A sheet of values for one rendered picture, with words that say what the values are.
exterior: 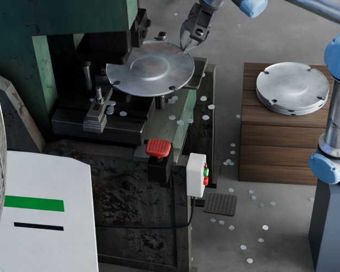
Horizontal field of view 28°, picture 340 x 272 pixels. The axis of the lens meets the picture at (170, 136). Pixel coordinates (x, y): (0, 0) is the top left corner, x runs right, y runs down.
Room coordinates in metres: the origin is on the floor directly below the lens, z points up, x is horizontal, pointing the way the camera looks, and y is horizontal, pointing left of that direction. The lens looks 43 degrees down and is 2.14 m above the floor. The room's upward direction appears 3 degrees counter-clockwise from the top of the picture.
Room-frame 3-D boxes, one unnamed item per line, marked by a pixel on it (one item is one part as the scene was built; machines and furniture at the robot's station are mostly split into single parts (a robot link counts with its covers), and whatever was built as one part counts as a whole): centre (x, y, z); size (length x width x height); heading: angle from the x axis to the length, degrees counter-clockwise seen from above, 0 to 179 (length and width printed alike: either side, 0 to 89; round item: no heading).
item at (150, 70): (1.76, 0.05, 0.78); 0.29 x 0.29 x 0.01
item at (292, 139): (2.12, -0.51, 0.18); 0.40 x 0.38 x 0.35; 82
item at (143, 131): (1.79, 0.18, 0.68); 0.45 x 0.30 x 0.06; 166
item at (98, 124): (1.63, 0.22, 0.76); 0.17 x 0.06 x 0.10; 166
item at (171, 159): (1.44, 0.03, 0.62); 0.10 x 0.06 x 0.20; 166
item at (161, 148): (1.42, 0.04, 0.72); 0.07 x 0.06 x 0.08; 76
